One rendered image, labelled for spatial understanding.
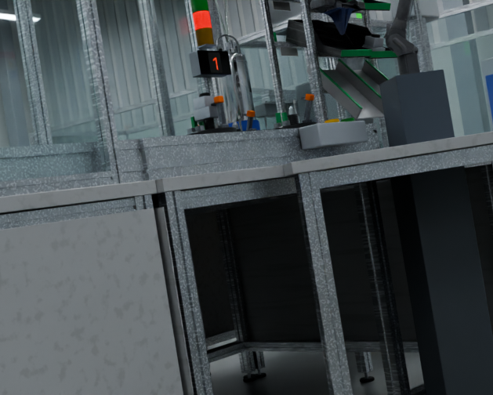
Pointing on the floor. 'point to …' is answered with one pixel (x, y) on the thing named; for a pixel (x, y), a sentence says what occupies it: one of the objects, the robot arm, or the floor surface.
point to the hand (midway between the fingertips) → (340, 22)
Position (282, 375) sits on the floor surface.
